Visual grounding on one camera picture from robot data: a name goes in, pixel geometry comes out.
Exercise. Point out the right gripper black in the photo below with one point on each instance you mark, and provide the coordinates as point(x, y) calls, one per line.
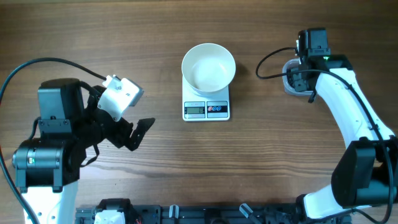
point(308, 86)

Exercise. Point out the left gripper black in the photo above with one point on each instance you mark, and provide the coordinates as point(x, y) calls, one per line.
point(121, 137)

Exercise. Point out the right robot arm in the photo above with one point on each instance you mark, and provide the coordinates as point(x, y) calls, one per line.
point(366, 175)

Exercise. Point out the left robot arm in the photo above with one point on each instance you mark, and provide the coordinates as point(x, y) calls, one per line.
point(47, 173)

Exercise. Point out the white digital kitchen scale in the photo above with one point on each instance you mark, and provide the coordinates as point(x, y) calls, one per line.
point(212, 107)

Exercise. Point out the white bowl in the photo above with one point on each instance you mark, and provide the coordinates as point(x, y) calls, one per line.
point(208, 68)

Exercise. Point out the clear plastic container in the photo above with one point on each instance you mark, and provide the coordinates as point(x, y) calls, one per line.
point(292, 64)

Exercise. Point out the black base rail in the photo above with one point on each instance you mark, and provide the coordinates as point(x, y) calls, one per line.
point(120, 210)

